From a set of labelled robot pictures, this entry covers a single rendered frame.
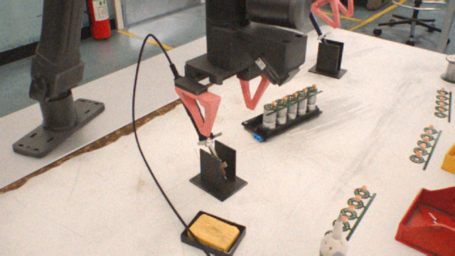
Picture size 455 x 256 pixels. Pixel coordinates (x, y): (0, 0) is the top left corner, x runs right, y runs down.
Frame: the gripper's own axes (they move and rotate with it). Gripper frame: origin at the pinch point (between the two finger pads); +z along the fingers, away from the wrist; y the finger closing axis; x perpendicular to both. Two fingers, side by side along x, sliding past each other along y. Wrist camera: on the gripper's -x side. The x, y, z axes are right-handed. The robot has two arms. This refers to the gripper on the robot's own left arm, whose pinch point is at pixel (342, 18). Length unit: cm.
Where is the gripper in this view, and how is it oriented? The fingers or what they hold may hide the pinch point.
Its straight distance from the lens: 104.6
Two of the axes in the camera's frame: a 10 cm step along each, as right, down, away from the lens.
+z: 4.8, 8.6, 1.8
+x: -7.0, 2.6, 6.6
